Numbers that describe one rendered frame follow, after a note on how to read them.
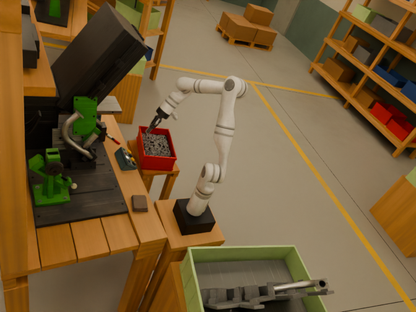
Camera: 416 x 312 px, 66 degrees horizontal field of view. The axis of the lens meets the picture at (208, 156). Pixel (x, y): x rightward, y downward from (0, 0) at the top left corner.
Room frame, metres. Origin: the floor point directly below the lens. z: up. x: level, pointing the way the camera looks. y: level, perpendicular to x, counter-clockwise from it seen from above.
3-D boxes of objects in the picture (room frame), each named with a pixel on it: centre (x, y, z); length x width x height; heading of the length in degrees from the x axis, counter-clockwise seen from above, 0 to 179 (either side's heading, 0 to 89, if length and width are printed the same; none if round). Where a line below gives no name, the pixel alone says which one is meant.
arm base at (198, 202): (1.22, -0.05, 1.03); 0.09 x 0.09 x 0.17; 45
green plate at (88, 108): (1.34, 0.69, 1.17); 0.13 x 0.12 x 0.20; 42
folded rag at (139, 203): (1.14, 0.23, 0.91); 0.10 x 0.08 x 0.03; 29
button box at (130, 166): (1.41, 0.44, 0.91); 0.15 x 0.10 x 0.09; 42
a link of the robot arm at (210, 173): (1.22, -0.05, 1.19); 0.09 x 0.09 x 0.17; 22
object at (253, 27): (7.93, 0.30, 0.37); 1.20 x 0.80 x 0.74; 128
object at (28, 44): (0.99, 0.76, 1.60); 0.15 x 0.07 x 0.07; 42
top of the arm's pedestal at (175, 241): (1.23, -0.04, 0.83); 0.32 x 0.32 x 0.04; 36
